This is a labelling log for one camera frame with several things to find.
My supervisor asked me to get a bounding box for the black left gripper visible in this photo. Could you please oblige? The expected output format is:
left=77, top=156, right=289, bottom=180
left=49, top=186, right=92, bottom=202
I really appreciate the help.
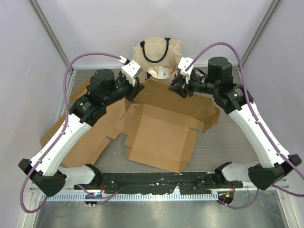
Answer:
left=103, top=70, right=145, bottom=106

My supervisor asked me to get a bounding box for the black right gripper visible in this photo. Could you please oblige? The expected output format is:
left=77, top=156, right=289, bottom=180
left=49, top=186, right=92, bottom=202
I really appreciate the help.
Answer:
left=169, top=69, right=218, bottom=98

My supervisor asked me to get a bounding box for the brown cardboard box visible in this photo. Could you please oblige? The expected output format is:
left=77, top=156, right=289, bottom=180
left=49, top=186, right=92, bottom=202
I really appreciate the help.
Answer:
left=115, top=79, right=220, bottom=173

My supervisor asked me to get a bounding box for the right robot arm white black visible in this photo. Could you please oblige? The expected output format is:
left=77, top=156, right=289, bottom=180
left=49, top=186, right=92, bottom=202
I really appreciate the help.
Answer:
left=170, top=57, right=302, bottom=190

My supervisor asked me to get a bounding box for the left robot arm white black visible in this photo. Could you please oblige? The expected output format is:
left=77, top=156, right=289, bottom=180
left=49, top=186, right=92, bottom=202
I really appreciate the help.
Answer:
left=18, top=67, right=144, bottom=197

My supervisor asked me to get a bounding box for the white box in bag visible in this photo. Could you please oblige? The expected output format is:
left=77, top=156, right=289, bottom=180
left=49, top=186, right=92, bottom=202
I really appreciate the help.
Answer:
left=158, top=66, right=171, bottom=79

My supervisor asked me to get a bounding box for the tape roll in bag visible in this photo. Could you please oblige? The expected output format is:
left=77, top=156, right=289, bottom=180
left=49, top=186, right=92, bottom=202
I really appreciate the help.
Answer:
left=147, top=69, right=158, bottom=78

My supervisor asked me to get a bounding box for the beige canvas tote bag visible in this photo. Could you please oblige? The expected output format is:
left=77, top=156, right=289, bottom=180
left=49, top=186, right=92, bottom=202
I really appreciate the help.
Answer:
left=133, top=37, right=182, bottom=85

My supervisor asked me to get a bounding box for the flat spare cardboard blank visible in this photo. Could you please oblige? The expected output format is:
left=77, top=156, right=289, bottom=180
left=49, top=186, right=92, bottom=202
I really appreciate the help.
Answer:
left=40, top=78, right=133, bottom=168

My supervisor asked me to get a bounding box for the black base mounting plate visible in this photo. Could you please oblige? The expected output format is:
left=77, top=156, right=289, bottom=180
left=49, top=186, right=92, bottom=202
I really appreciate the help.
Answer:
left=81, top=172, right=243, bottom=195

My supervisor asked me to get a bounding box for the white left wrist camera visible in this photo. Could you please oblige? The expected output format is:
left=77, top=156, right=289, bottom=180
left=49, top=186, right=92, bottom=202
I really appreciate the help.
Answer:
left=119, top=56, right=142, bottom=86

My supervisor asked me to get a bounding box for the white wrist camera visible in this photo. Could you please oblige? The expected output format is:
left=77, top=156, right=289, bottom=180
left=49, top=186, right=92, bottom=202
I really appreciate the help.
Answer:
left=177, top=57, right=193, bottom=76
left=119, top=56, right=142, bottom=86

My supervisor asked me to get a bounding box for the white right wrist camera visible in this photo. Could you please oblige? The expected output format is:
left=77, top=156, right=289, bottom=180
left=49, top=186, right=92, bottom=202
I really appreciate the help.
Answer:
left=177, top=57, right=193, bottom=76

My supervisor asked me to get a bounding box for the white slotted cable duct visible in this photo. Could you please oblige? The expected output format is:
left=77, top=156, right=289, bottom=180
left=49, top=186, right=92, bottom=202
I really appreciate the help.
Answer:
left=47, top=192, right=219, bottom=202

